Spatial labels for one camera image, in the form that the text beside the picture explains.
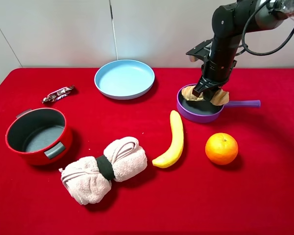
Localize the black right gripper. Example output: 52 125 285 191
192 36 237 101

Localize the spiral orange cream bread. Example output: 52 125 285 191
181 85 229 106

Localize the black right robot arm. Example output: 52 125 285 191
186 0 294 101

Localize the purple frying pan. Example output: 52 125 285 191
176 86 261 123

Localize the orange fruit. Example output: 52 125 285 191
205 133 238 165

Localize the yellow banana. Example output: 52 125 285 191
152 110 184 168

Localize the light blue plate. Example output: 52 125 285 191
94 59 155 100

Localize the red tablecloth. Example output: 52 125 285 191
0 69 294 235

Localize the pink rolled towel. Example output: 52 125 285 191
59 137 147 205

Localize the snickers candy bar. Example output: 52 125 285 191
41 85 74 103

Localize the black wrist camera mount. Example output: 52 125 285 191
186 39 213 62

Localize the red pot with black handles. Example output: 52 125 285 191
5 108 73 166

